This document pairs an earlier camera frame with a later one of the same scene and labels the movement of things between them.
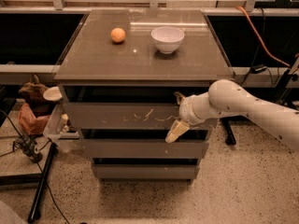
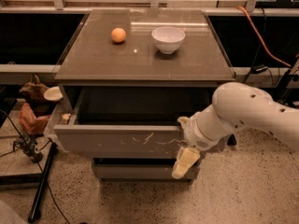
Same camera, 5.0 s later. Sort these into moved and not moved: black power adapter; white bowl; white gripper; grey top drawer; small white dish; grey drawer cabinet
Moved: grey top drawer; white gripper
Not moved: black power adapter; white bowl; small white dish; grey drawer cabinet
